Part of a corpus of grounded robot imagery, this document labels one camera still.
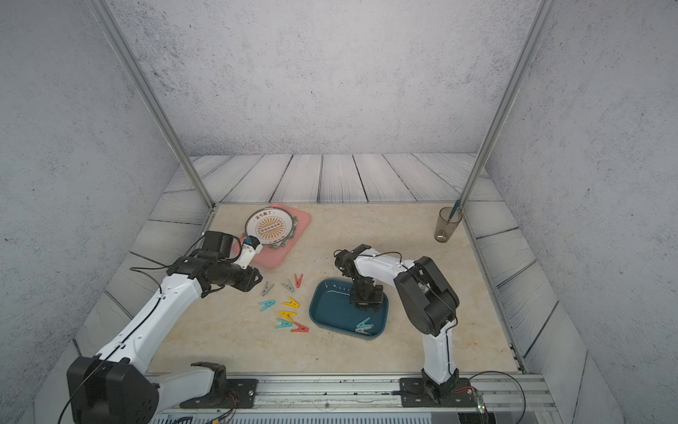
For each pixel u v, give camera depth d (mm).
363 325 847
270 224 1113
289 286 940
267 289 934
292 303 905
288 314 882
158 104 892
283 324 863
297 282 956
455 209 1007
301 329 847
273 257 1016
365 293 769
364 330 842
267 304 897
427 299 502
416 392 729
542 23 715
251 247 735
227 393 710
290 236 1086
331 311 882
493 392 741
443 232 1050
